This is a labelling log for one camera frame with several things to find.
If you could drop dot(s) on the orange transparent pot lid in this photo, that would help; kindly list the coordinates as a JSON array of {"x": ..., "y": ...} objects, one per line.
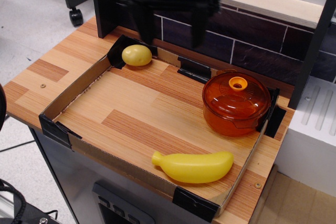
[{"x": 236, "y": 96}]

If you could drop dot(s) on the orange transparent plastic pot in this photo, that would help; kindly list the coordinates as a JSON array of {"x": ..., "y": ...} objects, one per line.
[{"x": 232, "y": 128}]

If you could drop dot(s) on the yellow toy potato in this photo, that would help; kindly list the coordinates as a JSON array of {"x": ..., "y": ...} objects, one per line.
[{"x": 136, "y": 55}]

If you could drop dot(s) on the black office chair base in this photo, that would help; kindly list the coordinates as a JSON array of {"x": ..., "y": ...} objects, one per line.
[{"x": 75, "y": 14}]

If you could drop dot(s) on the yellow toy banana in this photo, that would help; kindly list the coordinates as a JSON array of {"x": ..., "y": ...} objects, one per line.
[{"x": 194, "y": 168}]

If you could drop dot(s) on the cardboard fence with black tape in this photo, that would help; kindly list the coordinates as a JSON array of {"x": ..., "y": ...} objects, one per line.
[{"x": 106, "y": 125}]

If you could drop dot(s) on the white toy sink unit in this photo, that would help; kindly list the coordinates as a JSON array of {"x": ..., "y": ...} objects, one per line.
[{"x": 307, "y": 153}]

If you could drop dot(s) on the grey toy oven front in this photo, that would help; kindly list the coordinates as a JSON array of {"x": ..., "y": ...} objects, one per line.
[{"x": 115, "y": 209}]

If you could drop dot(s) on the black vertical post left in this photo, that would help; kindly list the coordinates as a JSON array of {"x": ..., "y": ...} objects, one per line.
[{"x": 107, "y": 16}]

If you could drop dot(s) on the dark grey post right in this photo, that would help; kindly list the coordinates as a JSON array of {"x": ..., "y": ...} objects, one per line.
[{"x": 312, "y": 53}]

